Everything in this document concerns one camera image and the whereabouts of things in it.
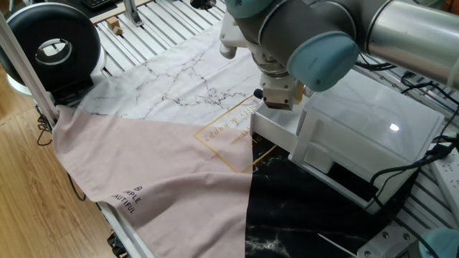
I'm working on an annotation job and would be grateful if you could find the silver Schunk gripper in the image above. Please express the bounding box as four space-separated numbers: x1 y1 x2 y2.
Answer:
262 87 298 111

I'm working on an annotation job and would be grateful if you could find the white drawer with black knob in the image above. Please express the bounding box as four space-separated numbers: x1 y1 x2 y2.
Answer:
250 88 313 153

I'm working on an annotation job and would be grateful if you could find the marble pink black tablecloth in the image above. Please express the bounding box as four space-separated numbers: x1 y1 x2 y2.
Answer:
52 21 420 258

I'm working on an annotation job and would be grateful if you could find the white plastic drawer cabinet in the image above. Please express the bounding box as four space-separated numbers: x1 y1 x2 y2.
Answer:
288 70 445 216

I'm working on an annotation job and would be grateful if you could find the white gripper adapter plate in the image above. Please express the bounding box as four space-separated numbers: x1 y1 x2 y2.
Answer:
260 73 299 91

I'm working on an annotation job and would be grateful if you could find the black power plug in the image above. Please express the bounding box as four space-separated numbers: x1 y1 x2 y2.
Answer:
425 141 455 161

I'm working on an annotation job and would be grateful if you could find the white power strip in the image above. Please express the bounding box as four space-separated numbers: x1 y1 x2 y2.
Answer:
429 146 459 223

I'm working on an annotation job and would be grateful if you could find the light wooden desk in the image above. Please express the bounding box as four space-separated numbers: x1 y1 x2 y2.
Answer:
62 0 155 24

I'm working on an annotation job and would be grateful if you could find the black keyboard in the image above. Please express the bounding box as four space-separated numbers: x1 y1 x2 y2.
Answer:
80 0 119 9

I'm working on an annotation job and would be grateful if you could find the white vented wrist mount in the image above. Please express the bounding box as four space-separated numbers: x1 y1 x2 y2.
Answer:
219 12 261 61

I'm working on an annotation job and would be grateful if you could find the metal bracket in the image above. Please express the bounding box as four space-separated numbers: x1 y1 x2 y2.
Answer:
123 0 144 27

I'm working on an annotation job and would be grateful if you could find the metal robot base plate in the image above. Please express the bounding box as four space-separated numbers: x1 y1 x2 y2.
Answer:
356 221 422 258

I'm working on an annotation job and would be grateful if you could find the aluminium table frame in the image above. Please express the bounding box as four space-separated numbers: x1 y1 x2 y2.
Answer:
96 200 156 258

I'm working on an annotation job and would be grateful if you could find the black bracket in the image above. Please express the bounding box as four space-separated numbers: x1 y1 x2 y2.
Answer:
106 231 128 258

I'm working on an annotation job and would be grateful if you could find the aluminium frame post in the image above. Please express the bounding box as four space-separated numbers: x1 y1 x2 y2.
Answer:
0 14 60 125

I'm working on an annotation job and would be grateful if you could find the black round ring device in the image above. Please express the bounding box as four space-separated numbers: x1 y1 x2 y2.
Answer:
0 2 103 97

